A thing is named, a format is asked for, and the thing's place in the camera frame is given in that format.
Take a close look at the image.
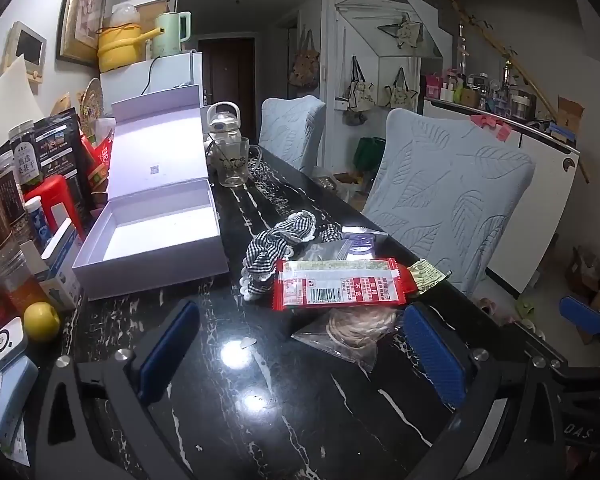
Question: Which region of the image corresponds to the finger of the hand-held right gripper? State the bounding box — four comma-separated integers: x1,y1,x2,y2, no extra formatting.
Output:
500,321,568,368
559,295,600,361

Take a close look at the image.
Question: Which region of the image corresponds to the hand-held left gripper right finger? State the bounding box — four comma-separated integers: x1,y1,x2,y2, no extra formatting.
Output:
401,301,567,480

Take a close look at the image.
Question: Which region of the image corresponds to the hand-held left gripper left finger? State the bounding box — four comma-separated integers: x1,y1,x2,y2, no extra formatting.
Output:
32,300,202,480

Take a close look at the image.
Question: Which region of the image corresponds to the small shiny snack packet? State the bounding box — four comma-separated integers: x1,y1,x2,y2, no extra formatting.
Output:
407,259,452,295

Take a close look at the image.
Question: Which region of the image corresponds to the clear bag of rubber bands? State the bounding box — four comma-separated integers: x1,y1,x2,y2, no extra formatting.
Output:
290,305,406,373

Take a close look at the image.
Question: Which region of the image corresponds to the red snack packet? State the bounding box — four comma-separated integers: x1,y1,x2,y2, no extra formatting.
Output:
271,257,413,309

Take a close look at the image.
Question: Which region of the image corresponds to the clear purple print zip bag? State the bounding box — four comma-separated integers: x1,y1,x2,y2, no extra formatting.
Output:
300,226,388,263

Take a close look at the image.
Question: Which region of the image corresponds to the black white checkered scrunchie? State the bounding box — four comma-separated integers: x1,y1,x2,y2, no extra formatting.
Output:
240,211,317,302

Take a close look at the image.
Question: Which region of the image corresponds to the dark checkered hair tie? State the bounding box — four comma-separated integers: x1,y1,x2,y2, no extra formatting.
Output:
312,222,343,242

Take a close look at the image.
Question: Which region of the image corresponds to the lavender gift box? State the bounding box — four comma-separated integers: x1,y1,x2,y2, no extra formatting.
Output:
72,84,231,302

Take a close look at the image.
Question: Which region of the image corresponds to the yellow lemon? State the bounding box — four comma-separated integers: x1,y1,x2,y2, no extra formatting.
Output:
23,301,62,343

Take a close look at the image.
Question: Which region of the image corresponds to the white and blue carton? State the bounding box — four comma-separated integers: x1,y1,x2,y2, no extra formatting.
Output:
20,220,83,311

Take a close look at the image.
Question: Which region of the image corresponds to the white cabinet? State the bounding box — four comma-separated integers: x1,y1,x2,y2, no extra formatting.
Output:
422,97,581,293

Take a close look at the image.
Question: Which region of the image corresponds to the light blue leaf-pattern chair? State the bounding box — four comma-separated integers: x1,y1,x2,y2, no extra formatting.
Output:
362,108,537,301
257,95,327,177

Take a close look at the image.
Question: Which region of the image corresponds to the orange honey jar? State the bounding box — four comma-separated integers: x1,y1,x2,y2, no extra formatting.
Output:
0,247,56,311

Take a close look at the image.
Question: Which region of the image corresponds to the small white device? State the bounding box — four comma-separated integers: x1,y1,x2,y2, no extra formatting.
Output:
0,316,29,375

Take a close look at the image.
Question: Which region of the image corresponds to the light blue box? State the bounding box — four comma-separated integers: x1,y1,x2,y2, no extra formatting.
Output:
0,357,40,466

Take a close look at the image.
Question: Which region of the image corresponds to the blue tube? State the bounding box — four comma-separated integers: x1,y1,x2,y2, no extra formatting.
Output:
24,197,56,256

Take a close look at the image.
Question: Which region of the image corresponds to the red plastic container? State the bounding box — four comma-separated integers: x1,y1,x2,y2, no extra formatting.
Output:
22,175,86,241

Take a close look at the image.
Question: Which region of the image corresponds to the glass mug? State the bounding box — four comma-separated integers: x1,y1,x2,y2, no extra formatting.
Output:
210,136,263,188

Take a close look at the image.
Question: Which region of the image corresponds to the open cardboard box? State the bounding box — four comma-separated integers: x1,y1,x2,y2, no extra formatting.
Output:
550,96,586,136

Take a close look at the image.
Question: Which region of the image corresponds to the red bag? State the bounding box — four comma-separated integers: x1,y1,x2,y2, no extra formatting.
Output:
80,127,116,193

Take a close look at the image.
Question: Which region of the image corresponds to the green bag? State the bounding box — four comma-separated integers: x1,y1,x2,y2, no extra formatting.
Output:
354,136,386,173

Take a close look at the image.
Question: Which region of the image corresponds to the brown spice jar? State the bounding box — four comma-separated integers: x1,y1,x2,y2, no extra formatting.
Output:
0,157,27,256

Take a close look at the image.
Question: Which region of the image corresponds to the cream water bottle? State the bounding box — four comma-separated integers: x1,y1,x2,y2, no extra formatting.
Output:
204,101,243,148

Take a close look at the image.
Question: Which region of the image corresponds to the black snack bag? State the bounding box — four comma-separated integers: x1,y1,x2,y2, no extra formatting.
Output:
32,107,88,221

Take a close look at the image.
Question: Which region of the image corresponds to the row of bottles and jars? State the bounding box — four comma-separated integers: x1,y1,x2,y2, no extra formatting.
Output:
425,67,538,121

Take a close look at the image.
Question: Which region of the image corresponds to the decorative plate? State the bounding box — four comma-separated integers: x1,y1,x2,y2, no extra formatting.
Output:
77,77,105,126

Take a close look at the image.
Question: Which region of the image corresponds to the beige tote bag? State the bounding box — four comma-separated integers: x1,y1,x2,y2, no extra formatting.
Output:
347,56,378,111

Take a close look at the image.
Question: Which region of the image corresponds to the white refrigerator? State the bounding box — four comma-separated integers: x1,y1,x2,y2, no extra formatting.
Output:
99,51,203,111

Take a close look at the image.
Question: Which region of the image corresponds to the brown door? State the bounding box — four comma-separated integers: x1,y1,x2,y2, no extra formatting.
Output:
198,35,257,143

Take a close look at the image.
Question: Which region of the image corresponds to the white foam board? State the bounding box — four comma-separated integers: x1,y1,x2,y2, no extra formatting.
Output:
0,55,46,146

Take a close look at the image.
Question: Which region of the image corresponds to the yellow pot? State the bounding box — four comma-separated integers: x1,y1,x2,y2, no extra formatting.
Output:
96,22,162,73

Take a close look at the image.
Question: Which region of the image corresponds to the patterned tote bag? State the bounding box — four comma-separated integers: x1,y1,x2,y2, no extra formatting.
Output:
289,27,322,88

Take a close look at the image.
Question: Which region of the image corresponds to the green electric kettle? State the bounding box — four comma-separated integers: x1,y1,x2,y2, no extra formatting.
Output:
153,11,193,58

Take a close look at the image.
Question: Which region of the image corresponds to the gold framed picture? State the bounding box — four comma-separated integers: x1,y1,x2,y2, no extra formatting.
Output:
56,0,110,67

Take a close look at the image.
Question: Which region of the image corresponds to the black power cord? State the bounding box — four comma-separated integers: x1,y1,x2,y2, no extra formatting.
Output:
139,56,157,97

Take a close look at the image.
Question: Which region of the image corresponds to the small white wall frame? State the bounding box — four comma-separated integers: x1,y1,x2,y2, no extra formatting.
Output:
1,21,48,83

